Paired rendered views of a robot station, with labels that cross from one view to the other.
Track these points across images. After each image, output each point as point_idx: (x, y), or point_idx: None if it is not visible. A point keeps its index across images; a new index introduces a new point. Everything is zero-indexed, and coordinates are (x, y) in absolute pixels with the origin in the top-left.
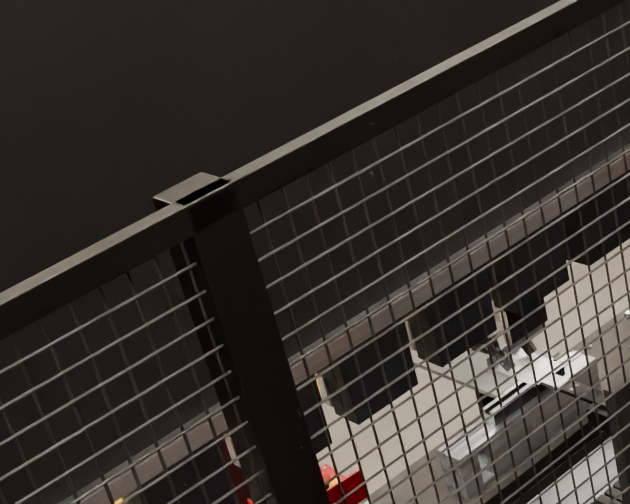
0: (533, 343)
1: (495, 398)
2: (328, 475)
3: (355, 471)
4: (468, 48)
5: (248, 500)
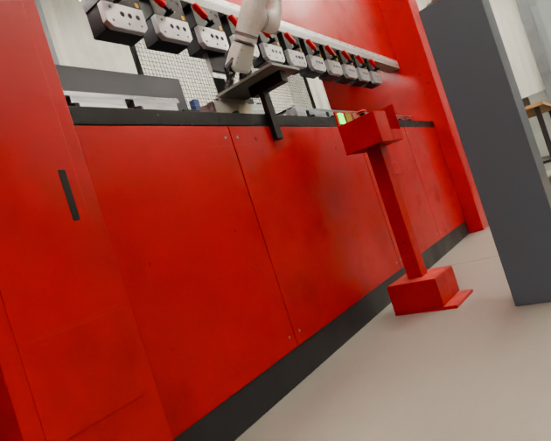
0: (226, 85)
1: (247, 99)
2: (358, 111)
3: (336, 112)
4: None
5: (391, 104)
